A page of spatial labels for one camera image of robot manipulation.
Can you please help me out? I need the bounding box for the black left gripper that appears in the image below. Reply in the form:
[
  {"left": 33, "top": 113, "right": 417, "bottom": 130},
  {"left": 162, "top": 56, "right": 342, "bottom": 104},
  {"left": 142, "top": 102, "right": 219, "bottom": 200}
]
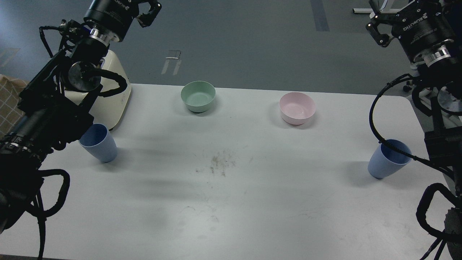
[{"left": 84, "top": 0, "right": 162, "bottom": 43}]

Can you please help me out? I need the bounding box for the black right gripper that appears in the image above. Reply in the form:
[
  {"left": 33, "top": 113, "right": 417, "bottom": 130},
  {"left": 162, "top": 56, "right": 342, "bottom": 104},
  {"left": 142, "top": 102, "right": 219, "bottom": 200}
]
[{"left": 365, "top": 1, "right": 456, "bottom": 62}]

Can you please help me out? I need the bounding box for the blue cup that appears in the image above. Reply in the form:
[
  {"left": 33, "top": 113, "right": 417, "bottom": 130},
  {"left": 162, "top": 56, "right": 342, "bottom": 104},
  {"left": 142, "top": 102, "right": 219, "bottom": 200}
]
[
  {"left": 367, "top": 143, "right": 411, "bottom": 179},
  {"left": 79, "top": 123, "right": 118, "bottom": 163}
]

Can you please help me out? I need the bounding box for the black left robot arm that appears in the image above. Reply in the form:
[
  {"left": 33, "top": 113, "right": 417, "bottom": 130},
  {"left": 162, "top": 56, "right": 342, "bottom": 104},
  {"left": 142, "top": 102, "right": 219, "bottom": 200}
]
[{"left": 1, "top": 0, "right": 162, "bottom": 260}]

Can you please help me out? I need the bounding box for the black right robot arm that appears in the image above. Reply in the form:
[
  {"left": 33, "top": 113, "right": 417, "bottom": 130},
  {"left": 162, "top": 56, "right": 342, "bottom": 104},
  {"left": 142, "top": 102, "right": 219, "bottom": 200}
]
[{"left": 366, "top": 0, "right": 461, "bottom": 260}]

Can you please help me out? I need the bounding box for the white table leg base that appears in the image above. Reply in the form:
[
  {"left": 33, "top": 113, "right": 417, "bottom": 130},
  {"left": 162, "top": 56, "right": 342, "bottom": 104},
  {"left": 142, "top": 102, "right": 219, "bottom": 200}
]
[{"left": 353, "top": 0, "right": 401, "bottom": 15}]

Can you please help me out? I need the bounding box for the green bowl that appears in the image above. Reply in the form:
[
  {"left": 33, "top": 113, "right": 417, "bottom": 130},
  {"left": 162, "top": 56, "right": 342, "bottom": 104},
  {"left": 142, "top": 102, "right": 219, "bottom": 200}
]
[{"left": 180, "top": 81, "right": 216, "bottom": 113}]

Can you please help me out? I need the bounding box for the cream toaster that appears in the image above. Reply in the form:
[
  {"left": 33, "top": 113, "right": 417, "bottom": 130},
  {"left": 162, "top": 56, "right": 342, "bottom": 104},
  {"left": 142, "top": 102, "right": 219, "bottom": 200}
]
[{"left": 65, "top": 50, "right": 132, "bottom": 131}]

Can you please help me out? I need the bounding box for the pink bowl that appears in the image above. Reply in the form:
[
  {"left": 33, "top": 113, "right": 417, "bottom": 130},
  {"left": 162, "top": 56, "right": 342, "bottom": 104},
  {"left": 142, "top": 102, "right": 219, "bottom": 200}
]
[{"left": 278, "top": 92, "right": 317, "bottom": 125}]

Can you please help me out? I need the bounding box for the checkered beige cloth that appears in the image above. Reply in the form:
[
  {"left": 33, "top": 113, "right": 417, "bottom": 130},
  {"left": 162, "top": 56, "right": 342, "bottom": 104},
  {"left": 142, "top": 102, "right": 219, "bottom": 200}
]
[{"left": 0, "top": 74, "right": 29, "bottom": 138}]

